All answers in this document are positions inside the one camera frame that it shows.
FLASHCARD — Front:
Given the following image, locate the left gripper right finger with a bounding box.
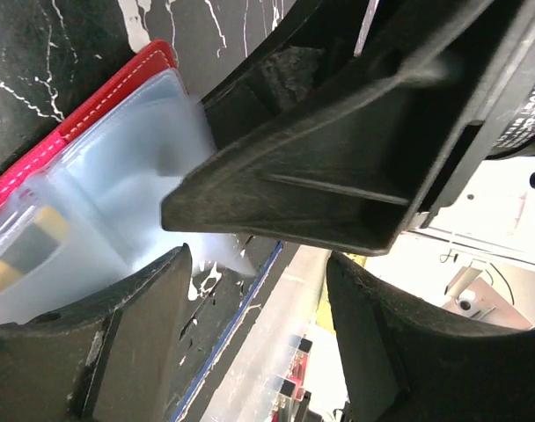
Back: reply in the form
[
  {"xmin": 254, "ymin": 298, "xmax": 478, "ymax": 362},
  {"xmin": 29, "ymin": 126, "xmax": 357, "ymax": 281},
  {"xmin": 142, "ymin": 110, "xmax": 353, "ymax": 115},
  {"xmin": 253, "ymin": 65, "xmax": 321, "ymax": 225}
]
[{"xmin": 326, "ymin": 252, "xmax": 535, "ymax": 421}]

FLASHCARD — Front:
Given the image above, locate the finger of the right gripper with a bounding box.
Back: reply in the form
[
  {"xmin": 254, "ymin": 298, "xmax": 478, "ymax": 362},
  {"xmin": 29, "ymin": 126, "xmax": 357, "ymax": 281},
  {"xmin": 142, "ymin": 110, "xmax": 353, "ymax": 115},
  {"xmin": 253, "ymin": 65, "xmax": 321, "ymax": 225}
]
[
  {"xmin": 203, "ymin": 1, "xmax": 381, "ymax": 150},
  {"xmin": 161, "ymin": 33, "xmax": 483, "ymax": 255}
]

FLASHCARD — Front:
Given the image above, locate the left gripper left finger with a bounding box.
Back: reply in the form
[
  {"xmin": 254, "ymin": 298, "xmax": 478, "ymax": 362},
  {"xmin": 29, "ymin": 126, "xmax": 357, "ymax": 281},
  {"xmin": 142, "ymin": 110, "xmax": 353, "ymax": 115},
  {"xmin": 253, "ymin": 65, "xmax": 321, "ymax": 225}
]
[{"xmin": 0, "ymin": 246, "xmax": 192, "ymax": 421}]

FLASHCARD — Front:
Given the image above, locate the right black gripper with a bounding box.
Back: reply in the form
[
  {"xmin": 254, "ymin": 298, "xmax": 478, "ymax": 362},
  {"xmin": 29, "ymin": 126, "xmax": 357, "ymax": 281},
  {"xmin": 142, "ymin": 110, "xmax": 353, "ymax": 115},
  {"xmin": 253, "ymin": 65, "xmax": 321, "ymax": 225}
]
[{"xmin": 411, "ymin": 1, "xmax": 535, "ymax": 224}]

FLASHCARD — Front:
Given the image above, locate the gold credit card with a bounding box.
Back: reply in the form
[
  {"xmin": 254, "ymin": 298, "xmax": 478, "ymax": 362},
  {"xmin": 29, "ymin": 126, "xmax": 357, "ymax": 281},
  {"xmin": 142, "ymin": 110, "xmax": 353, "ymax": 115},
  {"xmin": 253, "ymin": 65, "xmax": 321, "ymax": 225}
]
[{"xmin": 0, "ymin": 207, "xmax": 70, "ymax": 292}]

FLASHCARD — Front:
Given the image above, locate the red leather card holder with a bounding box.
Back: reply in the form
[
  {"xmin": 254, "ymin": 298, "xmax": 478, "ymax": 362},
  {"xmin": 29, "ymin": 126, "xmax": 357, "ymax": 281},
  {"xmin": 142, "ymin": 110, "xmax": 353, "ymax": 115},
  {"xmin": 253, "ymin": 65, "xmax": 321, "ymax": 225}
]
[{"xmin": 0, "ymin": 40, "xmax": 254, "ymax": 325}]

